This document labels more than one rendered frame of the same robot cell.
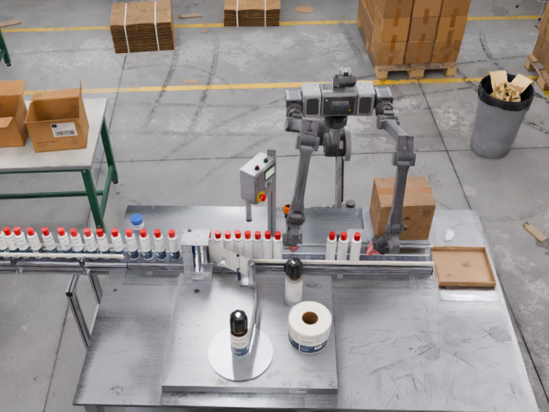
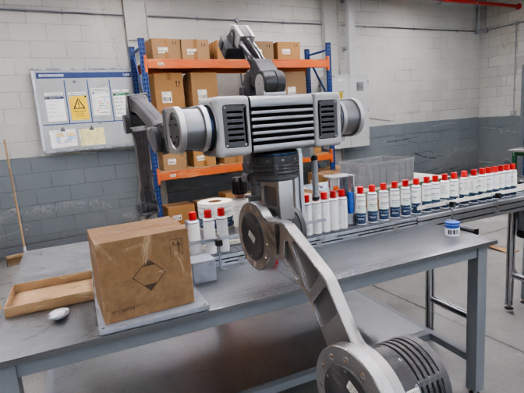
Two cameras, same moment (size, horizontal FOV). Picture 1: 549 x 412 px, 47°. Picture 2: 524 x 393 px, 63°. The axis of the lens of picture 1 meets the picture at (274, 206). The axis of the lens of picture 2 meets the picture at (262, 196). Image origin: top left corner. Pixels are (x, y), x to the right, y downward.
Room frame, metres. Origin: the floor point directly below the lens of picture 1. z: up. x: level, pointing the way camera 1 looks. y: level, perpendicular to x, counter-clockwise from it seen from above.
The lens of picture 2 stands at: (4.10, -0.90, 1.46)
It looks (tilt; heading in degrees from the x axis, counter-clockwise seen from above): 10 degrees down; 156
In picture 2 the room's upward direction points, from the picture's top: 4 degrees counter-clockwise
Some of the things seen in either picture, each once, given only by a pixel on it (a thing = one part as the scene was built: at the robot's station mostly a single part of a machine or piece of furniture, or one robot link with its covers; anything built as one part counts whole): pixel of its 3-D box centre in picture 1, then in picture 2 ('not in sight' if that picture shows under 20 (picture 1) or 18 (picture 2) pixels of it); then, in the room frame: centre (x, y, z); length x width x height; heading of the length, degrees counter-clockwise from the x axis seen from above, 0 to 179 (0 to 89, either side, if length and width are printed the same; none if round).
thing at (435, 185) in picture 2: (91, 244); (435, 192); (2.33, 0.98, 0.98); 0.05 x 0.05 x 0.20
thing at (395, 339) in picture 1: (302, 294); (240, 247); (2.11, -0.15, 0.82); 2.10 x 1.31 x 0.02; 89
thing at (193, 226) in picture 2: (355, 247); (194, 234); (2.30, -0.43, 0.98); 0.05 x 0.05 x 0.20
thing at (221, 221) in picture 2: (331, 246); (222, 229); (2.30, -0.30, 0.98); 0.05 x 0.05 x 0.20
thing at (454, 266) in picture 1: (462, 266); (52, 292); (2.29, -1.02, 0.85); 0.30 x 0.26 x 0.04; 89
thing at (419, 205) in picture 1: (400, 208); (139, 265); (2.59, -0.71, 0.99); 0.30 x 0.24 x 0.27; 92
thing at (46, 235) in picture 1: (49, 242); (464, 188); (2.33, 1.20, 0.98); 0.05 x 0.05 x 0.20
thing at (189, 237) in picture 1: (194, 237); (338, 175); (2.22, 0.40, 1.14); 0.14 x 0.11 x 0.01; 89
